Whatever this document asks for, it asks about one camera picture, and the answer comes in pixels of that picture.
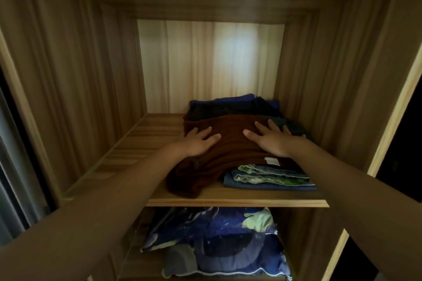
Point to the person's left hand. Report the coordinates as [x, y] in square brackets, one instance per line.
[197, 144]

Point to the person's right hand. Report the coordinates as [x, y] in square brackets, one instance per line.
[277, 140]

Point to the brown fleece garment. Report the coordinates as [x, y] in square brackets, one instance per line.
[224, 155]

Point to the dark navy clothes pile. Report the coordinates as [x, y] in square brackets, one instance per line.
[244, 106]

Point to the blue shirt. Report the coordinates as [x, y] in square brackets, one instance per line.
[230, 98]

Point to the wooden wardrobe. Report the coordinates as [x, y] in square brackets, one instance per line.
[82, 76]

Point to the person's left forearm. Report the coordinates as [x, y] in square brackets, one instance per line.
[89, 218]

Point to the person's right forearm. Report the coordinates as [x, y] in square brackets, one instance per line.
[362, 205]

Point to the blue printed folded bedding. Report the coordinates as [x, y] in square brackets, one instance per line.
[224, 241]

